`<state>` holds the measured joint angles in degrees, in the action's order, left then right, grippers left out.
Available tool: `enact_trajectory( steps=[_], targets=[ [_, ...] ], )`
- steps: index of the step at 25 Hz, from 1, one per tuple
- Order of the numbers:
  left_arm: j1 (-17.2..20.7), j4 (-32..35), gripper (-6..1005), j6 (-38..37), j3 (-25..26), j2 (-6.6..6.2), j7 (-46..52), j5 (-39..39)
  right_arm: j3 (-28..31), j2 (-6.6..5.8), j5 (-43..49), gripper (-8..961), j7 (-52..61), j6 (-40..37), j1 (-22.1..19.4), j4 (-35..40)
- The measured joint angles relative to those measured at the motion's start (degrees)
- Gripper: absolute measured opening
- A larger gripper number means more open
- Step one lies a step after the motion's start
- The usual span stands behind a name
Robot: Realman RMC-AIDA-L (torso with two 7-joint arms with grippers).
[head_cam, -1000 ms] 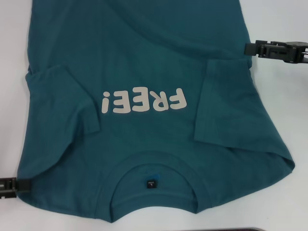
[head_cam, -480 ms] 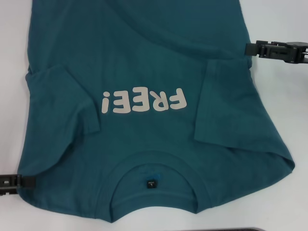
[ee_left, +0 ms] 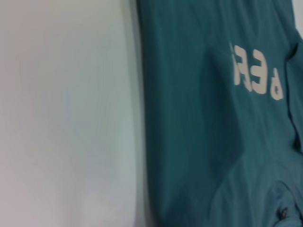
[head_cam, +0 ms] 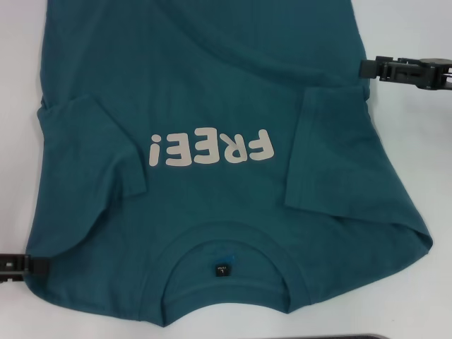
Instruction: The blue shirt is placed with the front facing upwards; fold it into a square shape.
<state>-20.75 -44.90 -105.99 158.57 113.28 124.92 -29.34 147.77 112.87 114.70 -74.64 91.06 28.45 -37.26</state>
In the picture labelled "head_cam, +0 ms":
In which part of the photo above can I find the teal t-shirt with FREE print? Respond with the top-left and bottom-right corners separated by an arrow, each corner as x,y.
24,0 -> 434,317

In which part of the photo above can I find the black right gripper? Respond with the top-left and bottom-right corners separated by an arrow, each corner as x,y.
359,55 -> 452,91

